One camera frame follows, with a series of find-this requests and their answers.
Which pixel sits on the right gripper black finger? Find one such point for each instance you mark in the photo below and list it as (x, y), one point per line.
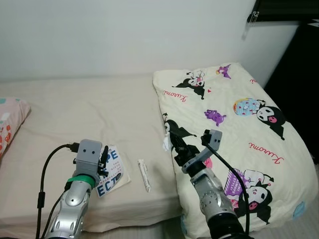
(180, 143)

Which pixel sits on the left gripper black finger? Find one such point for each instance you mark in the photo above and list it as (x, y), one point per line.
(104, 157)

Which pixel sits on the white book with blue letters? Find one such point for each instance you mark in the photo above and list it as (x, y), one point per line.
(113, 179)

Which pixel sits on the small white tube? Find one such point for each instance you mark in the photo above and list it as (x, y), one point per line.
(144, 177)

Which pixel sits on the pink pillow with orange print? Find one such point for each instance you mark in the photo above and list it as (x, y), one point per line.
(12, 119)

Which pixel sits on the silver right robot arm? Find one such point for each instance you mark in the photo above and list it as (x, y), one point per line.
(212, 199)

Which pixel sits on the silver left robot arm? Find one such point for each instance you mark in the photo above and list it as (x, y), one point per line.
(75, 209)

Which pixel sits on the black wardrobe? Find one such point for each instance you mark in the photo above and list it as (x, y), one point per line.
(299, 74)

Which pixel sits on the black overhead shelf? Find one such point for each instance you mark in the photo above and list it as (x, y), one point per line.
(289, 10)

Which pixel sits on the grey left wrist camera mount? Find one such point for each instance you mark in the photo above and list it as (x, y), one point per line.
(88, 154)

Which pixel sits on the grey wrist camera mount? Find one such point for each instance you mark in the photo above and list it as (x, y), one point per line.
(213, 138)
(88, 154)

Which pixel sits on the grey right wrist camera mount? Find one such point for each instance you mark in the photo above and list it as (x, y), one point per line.
(213, 138)

